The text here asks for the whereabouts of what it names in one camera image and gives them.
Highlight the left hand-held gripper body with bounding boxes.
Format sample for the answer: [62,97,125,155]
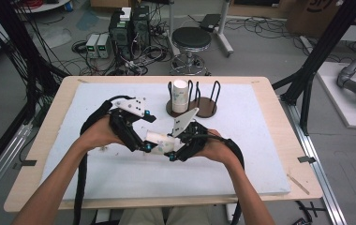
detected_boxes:
[108,97,151,153]

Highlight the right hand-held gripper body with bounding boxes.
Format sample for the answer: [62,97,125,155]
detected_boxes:
[171,107,218,162]

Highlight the floral paper cup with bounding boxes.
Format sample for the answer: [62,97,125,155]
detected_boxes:
[144,130,185,156]

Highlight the dark wire cup holder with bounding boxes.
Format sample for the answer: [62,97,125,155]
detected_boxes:
[166,79,222,119]

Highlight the stack of paper cups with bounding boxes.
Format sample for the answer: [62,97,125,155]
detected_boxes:
[171,79,189,114]

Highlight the person's right hand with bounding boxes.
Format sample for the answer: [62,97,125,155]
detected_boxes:
[197,129,240,165]

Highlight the person's left hand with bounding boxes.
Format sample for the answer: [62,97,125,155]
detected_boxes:
[84,116,126,152]

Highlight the white foam mat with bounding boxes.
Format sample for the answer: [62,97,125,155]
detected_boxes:
[40,82,291,201]

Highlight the person's legs in beige trousers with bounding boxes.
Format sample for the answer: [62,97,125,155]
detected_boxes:
[118,205,214,225]

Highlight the grey power supply unit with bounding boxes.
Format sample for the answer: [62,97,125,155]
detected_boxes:
[85,33,101,59]
[96,33,112,59]

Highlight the black computer tower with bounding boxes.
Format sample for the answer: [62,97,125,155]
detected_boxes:
[131,5,152,48]
[109,10,134,61]

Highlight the black round stool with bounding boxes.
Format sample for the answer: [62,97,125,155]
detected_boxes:
[170,26,213,76]

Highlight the small white box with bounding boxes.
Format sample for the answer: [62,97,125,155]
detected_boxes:
[119,7,133,22]

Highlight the thin wooden stick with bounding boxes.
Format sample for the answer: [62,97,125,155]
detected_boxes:
[286,172,311,196]

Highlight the black flat device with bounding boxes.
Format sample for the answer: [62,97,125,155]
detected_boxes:
[199,13,223,33]

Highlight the open cardboard box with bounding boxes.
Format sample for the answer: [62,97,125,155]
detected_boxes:
[90,0,127,8]

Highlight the white round table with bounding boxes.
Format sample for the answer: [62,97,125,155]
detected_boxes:
[13,0,71,14]

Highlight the white floor platform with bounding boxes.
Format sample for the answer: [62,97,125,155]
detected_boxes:
[316,60,356,129]

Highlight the printed cardboard box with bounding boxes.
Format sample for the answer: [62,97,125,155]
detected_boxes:
[287,0,346,38]

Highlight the black sleeved cable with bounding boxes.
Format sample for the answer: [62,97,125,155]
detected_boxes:
[72,95,137,225]
[198,133,246,225]

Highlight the tangle of floor cables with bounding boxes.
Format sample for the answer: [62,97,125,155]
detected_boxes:
[71,38,174,77]

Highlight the aluminium rail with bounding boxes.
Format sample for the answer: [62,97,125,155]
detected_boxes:
[279,95,349,225]
[0,123,34,209]

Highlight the black frame post with cables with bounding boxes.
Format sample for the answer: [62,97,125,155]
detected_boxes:
[0,0,69,126]

